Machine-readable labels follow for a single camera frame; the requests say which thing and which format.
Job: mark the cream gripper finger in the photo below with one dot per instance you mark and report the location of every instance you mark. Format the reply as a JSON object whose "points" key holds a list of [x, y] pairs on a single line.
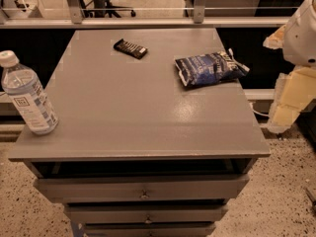
{"points": [[275, 40], [293, 93]]}

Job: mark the black rxbar chocolate bar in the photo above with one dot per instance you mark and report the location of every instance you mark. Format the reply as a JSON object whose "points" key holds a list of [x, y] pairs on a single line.
{"points": [[131, 49]]}

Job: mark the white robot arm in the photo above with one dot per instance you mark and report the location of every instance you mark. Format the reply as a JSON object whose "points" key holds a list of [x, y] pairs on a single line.
{"points": [[299, 43]]}

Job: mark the clear plastic water bottle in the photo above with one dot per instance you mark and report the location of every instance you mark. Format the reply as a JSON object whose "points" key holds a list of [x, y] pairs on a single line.
{"points": [[25, 90]]}

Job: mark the blue chip bag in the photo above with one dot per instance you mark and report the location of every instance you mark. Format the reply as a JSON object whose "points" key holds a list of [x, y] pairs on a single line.
{"points": [[210, 69]]}

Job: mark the grey drawer cabinet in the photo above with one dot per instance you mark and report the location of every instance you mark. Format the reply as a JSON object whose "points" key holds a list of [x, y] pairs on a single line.
{"points": [[122, 117]]}

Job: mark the top grey drawer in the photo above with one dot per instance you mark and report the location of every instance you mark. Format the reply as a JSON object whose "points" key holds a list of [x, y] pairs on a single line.
{"points": [[142, 188]]}

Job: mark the grey drawer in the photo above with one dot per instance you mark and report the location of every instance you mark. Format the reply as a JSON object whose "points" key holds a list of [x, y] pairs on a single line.
{"points": [[196, 229], [142, 188], [146, 213]]}

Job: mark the bottom grey drawer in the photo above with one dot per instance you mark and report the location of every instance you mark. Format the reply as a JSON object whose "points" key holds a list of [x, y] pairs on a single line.
{"points": [[196, 229]]}

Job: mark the middle grey drawer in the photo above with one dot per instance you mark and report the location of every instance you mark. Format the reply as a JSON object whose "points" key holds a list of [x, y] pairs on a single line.
{"points": [[146, 213]]}

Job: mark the metal window railing frame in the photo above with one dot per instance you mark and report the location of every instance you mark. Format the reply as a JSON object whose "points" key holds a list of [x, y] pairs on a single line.
{"points": [[67, 14]]}

